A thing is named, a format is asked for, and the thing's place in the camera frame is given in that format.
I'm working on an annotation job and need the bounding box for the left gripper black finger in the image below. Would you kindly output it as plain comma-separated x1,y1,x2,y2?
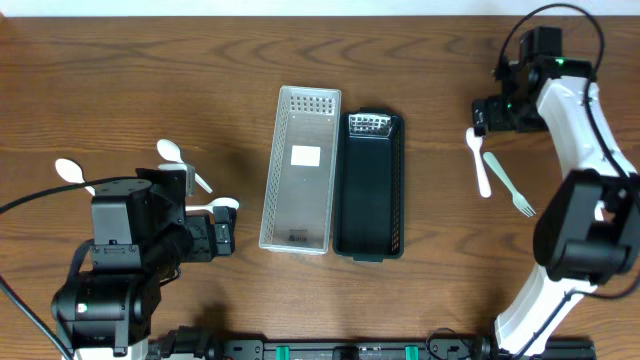
213,206,237,226
214,223,235,256

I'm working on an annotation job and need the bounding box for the white plastic spoon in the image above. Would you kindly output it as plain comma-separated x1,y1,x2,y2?
185,197,240,213
54,158,85,184
156,139,213,193
465,127,492,198

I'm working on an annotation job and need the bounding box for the pale green plastic fork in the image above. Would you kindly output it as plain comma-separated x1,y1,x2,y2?
483,152,536,217

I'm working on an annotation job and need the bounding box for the dark green plastic basket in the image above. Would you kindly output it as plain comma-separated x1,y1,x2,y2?
333,107,405,262

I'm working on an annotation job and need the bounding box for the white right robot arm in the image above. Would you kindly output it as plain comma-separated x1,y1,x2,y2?
471,55,639,359

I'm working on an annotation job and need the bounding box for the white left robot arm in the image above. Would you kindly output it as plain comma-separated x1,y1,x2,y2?
52,198,239,359

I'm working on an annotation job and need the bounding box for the clear white plastic basket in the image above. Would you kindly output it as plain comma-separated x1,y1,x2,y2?
259,86,341,255

